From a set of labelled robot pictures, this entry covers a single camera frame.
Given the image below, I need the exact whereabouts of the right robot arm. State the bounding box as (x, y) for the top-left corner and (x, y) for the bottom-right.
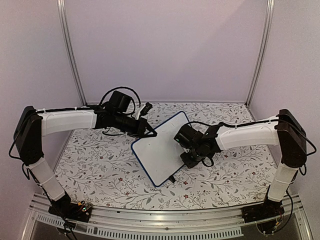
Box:
(173, 109), (317, 223)

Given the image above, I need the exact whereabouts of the front aluminium rail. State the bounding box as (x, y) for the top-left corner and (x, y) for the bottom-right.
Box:
(22, 193), (315, 240)

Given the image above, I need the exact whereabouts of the right aluminium frame post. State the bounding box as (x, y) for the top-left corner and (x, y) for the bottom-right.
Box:
(245, 0), (275, 108)

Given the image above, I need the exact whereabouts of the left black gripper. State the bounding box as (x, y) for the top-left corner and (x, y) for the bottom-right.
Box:
(113, 112), (158, 139)

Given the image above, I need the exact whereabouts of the left aluminium frame post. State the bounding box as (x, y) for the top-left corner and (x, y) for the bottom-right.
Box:
(56, 0), (87, 105)

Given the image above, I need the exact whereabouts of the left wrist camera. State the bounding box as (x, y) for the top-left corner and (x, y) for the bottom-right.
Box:
(133, 102), (153, 120)

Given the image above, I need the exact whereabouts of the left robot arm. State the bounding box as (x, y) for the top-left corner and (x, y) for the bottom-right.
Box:
(10, 86), (157, 223)

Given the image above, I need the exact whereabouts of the small blue-framed whiteboard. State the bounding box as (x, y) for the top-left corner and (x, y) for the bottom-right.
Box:
(131, 111), (189, 187)

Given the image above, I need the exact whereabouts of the aluminium frame post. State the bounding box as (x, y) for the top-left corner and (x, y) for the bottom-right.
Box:
(245, 0), (275, 108)
(56, 0), (87, 105)

